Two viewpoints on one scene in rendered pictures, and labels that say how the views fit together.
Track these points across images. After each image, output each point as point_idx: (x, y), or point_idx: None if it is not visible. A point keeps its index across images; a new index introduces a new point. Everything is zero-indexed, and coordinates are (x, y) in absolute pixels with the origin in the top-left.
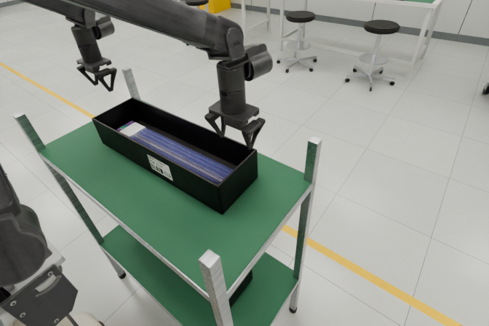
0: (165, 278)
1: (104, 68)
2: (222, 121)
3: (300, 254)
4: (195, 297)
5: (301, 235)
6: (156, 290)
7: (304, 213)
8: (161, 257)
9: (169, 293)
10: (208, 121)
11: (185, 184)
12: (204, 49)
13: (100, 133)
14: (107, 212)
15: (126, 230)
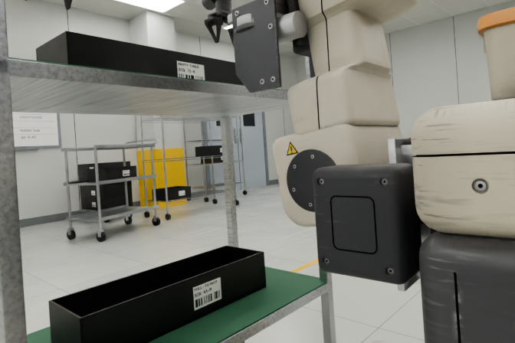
0: (200, 330)
1: None
2: (212, 31)
3: (235, 210)
4: (241, 305)
5: (231, 179)
6: (219, 334)
7: (230, 147)
8: (284, 90)
9: (228, 323)
10: (220, 21)
11: (219, 81)
12: None
13: (75, 58)
14: (221, 87)
15: (248, 93)
